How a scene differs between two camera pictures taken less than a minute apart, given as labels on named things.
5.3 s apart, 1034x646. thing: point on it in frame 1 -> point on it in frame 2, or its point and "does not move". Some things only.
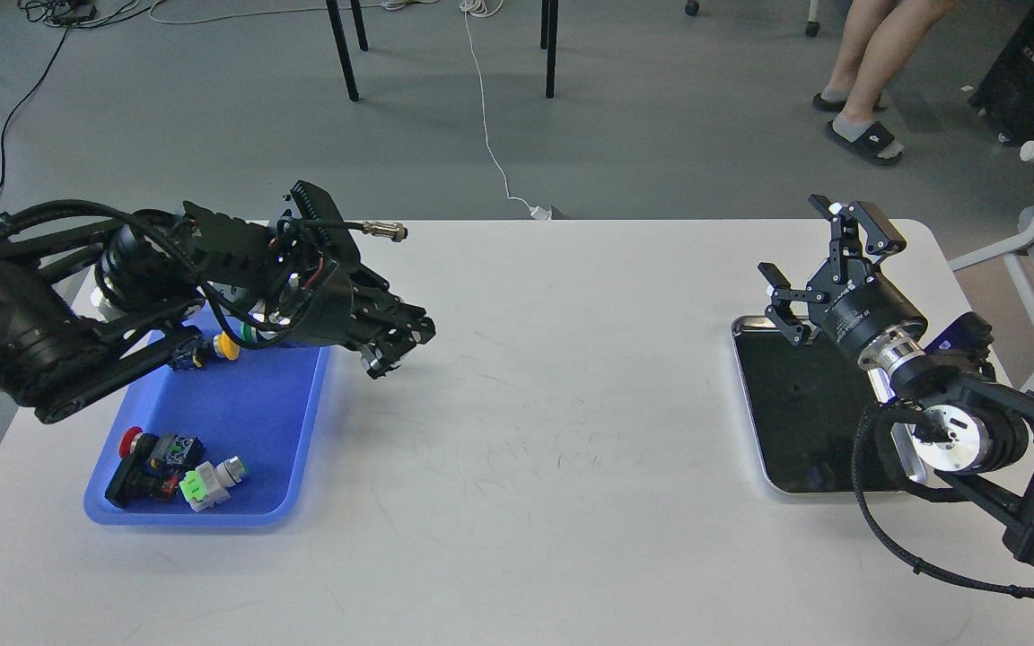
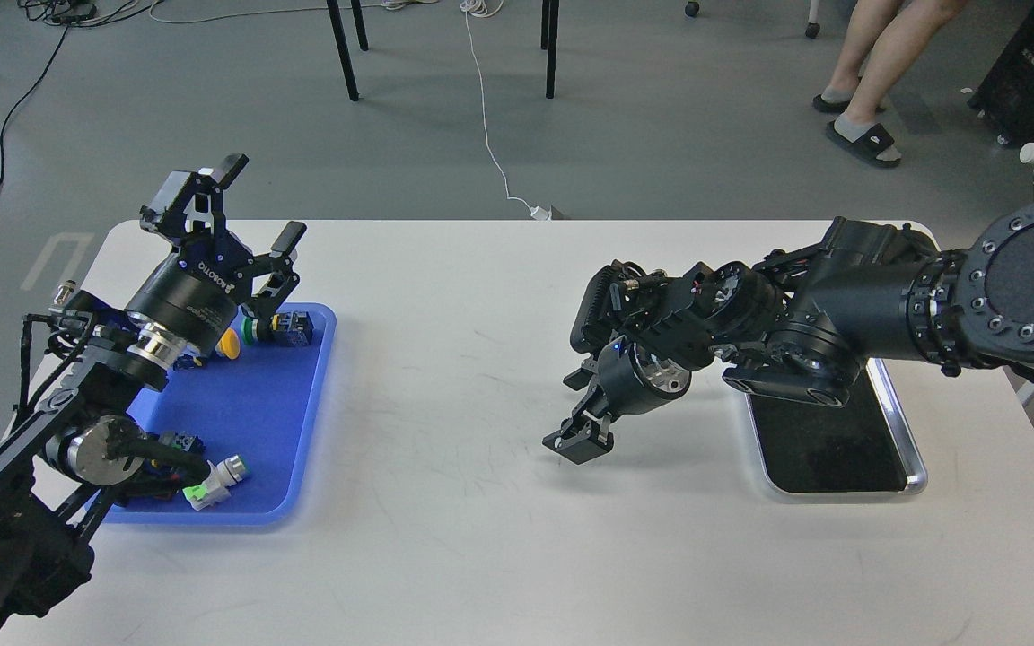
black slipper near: [867, 144] does not move
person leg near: [889, 51] does not move
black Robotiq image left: [330, 320] -> [193, 297]
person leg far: [863, 21] does not move
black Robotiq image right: [852, 299] -> [628, 383]
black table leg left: [341, 39] does not move
